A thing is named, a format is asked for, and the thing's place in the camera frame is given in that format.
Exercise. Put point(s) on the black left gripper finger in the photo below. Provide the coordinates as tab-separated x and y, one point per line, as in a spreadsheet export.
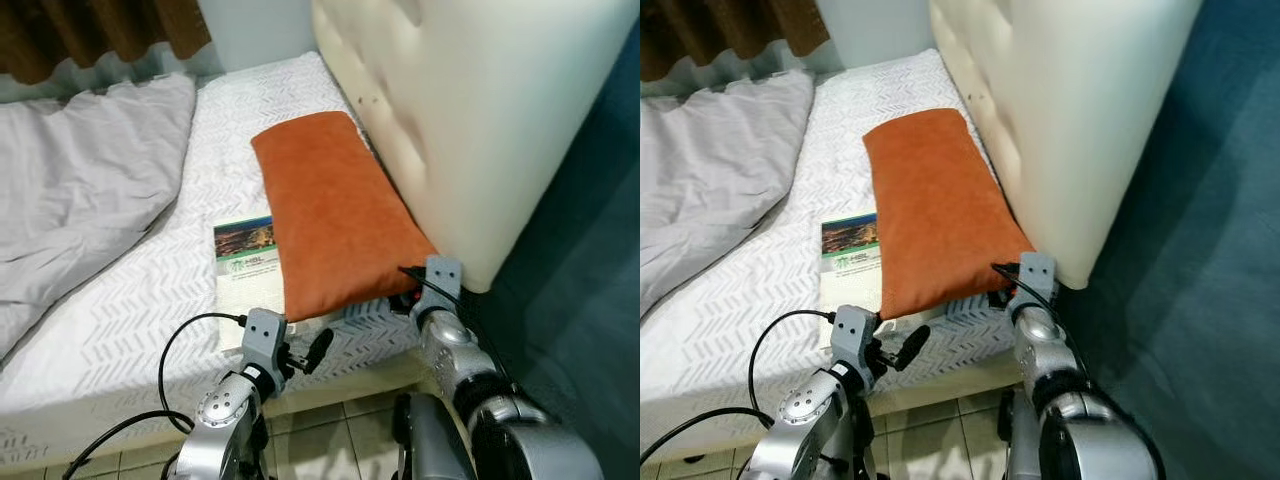
320	348
913	346

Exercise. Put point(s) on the HBL city photo book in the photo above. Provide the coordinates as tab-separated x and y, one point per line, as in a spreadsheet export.
240	280
848	270

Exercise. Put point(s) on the orange pillow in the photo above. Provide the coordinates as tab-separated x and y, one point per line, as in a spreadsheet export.
330	220
940	220

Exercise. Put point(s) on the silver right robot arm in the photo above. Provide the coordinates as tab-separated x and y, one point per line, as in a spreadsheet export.
500	410
1080	420

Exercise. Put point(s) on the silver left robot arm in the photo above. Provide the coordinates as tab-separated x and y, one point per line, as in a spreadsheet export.
800	420
220	420

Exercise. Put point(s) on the cream bed base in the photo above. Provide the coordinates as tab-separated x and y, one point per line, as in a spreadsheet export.
950	375
340	378

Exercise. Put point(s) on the grey robot leg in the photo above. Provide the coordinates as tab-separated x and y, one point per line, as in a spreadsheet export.
430	440
1020	440

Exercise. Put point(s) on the cream padded headboard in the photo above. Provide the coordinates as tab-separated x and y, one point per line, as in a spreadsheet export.
1080	100
480	100

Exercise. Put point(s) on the white patterned mattress sheet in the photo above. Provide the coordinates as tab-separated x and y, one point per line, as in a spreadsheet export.
230	120
850	110

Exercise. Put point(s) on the grey duvet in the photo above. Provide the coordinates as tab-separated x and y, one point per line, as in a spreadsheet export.
710	170
80	180

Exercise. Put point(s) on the brown curtain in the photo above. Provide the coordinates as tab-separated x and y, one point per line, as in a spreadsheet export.
90	35
730	30

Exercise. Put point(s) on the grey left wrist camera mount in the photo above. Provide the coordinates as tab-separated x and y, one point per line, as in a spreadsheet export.
855	332
263	335

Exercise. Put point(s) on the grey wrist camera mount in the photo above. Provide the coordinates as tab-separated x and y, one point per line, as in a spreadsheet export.
444	278
855	332
1037	275
263	335

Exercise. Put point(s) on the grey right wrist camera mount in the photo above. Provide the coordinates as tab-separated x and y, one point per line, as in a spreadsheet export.
444	278
1037	275

